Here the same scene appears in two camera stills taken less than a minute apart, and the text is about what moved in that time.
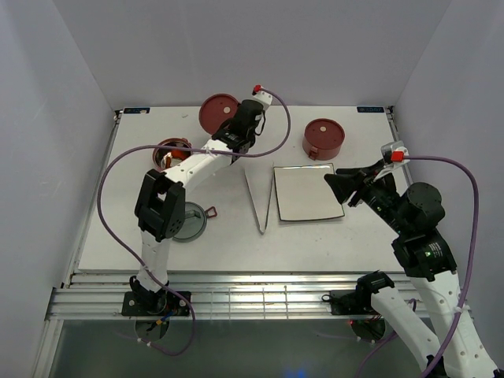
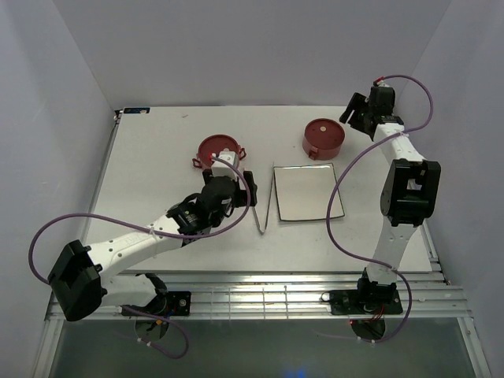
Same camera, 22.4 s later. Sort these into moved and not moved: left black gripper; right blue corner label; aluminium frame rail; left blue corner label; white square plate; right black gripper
Moved: left black gripper; right black gripper
Not moved: aluminium frame rail; right blue corner label; white square plate; left blue corner label
